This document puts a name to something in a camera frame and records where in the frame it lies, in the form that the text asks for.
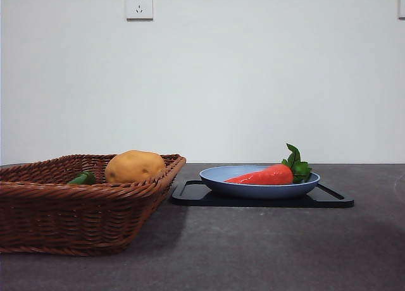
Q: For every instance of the white wall switch plate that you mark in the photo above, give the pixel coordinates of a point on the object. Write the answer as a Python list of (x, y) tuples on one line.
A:
[(402, 5)]

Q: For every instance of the black rectangular tray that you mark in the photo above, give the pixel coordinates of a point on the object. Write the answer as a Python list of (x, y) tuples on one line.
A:
[(190, 197)]

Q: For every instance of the orange carrot with green leaves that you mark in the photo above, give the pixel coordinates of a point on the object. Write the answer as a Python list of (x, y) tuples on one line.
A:
[(265, 177)]

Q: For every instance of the white wall power socket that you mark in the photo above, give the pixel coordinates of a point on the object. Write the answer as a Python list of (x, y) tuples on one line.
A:
[(140, 5)]

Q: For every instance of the yellow-brown potato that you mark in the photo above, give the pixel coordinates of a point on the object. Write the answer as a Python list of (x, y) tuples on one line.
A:
[(136, 166)]

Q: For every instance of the green pepper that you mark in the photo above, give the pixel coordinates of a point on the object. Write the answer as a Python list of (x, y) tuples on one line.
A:
[(83, 178)]

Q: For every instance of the brown wicker basket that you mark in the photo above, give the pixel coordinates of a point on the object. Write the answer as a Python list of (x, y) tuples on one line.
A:
[(79, 218)]

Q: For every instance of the blue round plate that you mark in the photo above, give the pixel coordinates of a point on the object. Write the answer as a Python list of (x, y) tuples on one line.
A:
[(253, 191)]

